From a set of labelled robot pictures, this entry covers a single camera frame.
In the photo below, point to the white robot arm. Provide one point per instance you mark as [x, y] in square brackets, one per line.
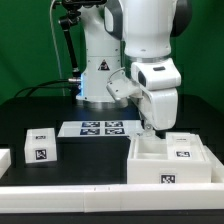
[128, 56]

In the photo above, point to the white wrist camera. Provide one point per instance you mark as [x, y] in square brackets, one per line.
[120, 87]

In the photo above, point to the white cabinet body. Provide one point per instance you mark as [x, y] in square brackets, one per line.
[148, 163]

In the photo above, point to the white door panel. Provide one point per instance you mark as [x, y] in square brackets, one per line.
[184, 146]
[40, 145]

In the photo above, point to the white front fence rail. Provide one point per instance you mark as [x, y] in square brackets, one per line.
[108, 198]

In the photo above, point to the white base tag plate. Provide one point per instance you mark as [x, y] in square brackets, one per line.
[100, 128]

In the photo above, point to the white right fence rail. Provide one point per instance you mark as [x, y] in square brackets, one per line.
[217, 175]

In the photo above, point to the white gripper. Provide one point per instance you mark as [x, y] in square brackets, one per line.
[158, 109]

